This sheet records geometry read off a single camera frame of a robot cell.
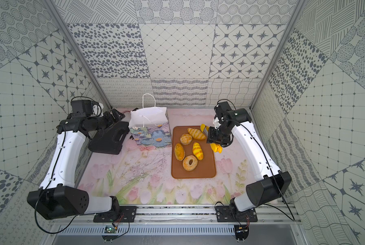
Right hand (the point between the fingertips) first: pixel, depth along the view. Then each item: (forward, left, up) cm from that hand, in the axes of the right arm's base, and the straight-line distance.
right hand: (212, 144), depth 73 cm
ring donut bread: (0, +11, -20) cm, 23 cm away
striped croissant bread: (+20, +7, -19) cm, 29 cm away
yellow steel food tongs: (-6, -1, +7) cm, 9 cm away
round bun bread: (+16, +14, -19) cm, 28 cm away
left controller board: (-33, +49, -24) cm, 64 cm away
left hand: (+10, +45, +7) cm, 47 cm away
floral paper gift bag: (+9, +32, +4) cm, 33 cm away
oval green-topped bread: (+5, +17, -18) cm, 26 cm away
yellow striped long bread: (+7, +6, -20) cm, 22 cm away
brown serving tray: (-3, +1, -24) cm, 24 cm away
